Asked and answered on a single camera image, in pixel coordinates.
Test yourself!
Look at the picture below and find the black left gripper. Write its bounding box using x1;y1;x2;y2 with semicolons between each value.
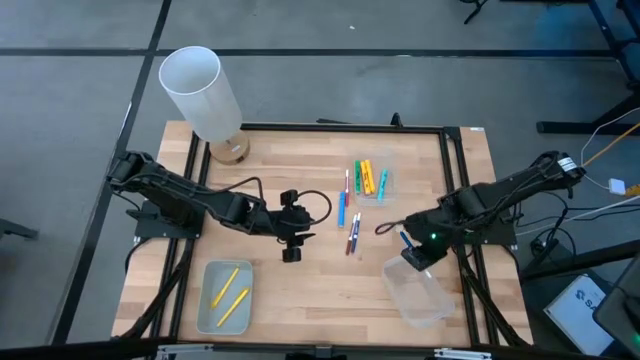
262;189;317;264

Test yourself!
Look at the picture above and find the brown dry-erase marker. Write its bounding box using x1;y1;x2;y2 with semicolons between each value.
345;214;357;256

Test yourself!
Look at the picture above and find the teal highlighter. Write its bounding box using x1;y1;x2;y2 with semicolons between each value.
376;168;390;202

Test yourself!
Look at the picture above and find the thin yellow pen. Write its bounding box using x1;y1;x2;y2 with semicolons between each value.
215;286;251;327
210;266;241;310

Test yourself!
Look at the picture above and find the grey plastic bin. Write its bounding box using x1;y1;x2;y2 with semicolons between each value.
196;259;255;336

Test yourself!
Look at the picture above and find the black floor bar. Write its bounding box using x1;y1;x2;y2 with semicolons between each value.
519;239;640;284

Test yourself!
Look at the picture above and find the white box with logo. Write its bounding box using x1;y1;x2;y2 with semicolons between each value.
543;274;615;356

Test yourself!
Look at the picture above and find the white shade wooden base lamp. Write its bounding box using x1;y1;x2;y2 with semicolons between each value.
158;45;251;166

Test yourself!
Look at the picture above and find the black overhead crossbeam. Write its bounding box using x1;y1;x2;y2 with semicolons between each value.
0;338;640;360

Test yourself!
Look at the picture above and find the black chair base leg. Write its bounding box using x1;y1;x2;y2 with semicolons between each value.
0;218;40;241

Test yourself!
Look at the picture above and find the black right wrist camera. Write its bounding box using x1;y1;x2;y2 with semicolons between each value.
401;248;432;272

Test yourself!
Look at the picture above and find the clear plastic handled bin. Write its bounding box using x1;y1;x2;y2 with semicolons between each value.
381;247;456;329
352;147;401;207

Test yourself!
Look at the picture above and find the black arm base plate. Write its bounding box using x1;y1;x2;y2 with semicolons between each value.
125;199;207;240
446;205;519;246

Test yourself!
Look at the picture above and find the black diagonal frame strut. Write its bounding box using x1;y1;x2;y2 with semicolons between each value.
119;238;197;341
455;244;531;347

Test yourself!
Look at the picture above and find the black aluminium table frame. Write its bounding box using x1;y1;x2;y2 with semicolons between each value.
119;112;534;351

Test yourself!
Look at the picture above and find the silver frame bracket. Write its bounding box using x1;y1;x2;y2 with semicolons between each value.
433;348;492;360
155;343;214;360

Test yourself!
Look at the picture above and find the white cable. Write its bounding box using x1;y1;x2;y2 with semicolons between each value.
579;107;640;191

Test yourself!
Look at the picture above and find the black desk leg frame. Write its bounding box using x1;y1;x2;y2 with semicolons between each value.
537;0;640;136

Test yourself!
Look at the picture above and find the yellow cable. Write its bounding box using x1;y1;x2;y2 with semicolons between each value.
579;134;640;169

